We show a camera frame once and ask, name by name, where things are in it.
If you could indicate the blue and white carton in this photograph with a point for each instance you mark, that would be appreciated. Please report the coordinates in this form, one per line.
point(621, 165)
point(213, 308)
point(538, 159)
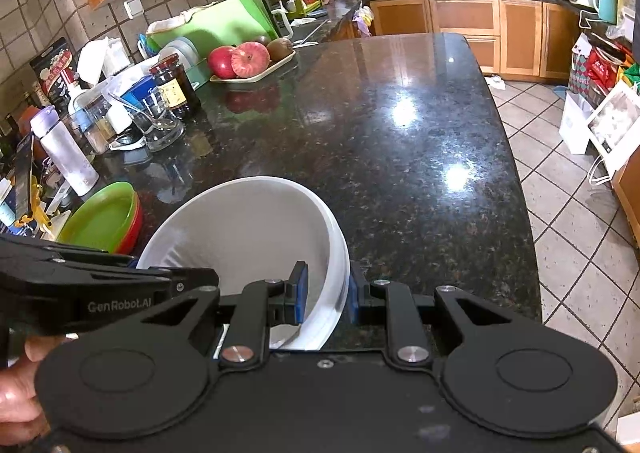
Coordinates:
point(135, 95)

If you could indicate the beige cloth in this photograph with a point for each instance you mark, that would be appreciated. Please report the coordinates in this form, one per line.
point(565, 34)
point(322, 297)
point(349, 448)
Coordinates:
point(170, 23)

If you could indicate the teal mug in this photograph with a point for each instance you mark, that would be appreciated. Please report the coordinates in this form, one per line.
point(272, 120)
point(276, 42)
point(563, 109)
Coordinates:
point(606, 5)

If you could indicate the glass cup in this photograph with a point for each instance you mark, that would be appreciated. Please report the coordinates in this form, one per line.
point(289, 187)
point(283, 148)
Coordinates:
point(165, 140)

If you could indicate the white paper bag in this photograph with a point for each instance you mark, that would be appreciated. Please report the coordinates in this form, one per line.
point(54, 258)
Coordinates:
point(575, 123)

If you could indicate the white wall socket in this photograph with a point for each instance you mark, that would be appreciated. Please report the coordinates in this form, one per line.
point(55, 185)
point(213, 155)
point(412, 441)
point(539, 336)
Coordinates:
point(134, 8)

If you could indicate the green cutting board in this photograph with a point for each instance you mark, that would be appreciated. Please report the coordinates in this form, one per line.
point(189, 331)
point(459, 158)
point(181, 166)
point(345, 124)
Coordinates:
point(220, 20)

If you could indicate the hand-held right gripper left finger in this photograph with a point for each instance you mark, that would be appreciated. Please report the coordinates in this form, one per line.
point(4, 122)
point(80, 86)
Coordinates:
point(299, 293)

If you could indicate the white window box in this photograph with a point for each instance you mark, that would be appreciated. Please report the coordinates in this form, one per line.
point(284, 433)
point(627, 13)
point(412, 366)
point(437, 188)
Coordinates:
point(615, 118)

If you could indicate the smartphone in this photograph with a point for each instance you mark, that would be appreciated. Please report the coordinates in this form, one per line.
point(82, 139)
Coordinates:
point(24, 178)

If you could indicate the white patterned gift bag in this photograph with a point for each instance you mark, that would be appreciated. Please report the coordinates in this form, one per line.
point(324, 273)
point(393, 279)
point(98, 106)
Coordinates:
point(580, 63)

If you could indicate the metal spoon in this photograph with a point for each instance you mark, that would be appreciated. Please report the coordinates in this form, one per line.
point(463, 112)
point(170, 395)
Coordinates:
point(167, 123)

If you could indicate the yellow phone stand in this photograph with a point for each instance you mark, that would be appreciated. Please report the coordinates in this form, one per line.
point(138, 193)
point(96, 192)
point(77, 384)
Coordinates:
point(37, 198)

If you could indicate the green plate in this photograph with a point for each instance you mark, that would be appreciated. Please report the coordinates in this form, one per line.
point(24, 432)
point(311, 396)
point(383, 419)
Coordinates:
point(95, 220)

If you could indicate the person's left hand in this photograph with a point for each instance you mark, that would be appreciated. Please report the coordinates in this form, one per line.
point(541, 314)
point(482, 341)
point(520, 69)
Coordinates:
point(15, 398)

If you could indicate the clear plastic container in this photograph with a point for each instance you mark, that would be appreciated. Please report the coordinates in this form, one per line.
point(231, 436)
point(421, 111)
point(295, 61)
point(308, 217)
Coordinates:
point(112, 85)

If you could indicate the clear round lid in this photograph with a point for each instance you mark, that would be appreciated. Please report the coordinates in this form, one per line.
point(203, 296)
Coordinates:
point(180, 50)

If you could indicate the dark sauce jar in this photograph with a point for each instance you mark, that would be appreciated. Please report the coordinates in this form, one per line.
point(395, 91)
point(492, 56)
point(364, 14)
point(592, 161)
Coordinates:
point(172, 88)

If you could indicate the white bottle with purple lid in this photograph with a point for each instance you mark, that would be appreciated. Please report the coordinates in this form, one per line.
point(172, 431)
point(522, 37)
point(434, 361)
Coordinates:
point(70, 158)

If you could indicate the wooden base cabinets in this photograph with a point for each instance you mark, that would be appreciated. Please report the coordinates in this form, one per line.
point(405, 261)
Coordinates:
point(460, 18)

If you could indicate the red plate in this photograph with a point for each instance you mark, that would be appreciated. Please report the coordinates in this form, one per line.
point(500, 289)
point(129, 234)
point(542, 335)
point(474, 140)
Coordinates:
point(131, 241)

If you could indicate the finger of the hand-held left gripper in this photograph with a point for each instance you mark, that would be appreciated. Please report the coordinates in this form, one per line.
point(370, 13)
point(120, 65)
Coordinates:
point(195, 283)
point(75, 252)

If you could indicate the red gift bag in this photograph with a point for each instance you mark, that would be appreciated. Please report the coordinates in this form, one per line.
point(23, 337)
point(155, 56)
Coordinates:
point(605, 65)

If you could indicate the black snack bag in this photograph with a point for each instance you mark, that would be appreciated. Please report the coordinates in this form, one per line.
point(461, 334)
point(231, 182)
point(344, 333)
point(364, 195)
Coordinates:
point(52, 68)

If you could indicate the dark red apple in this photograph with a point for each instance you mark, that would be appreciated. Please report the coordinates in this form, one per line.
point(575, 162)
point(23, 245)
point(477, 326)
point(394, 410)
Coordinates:
point(220, 62)

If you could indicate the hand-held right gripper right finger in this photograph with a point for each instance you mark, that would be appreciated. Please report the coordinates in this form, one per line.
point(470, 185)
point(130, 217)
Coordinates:
point(354, 300)

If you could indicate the orange plate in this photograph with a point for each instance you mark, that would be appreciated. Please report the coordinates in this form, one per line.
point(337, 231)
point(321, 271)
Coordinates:
point(132, 218)

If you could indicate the clear glass jar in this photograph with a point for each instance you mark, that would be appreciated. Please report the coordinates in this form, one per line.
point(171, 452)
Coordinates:
point(95, 128)

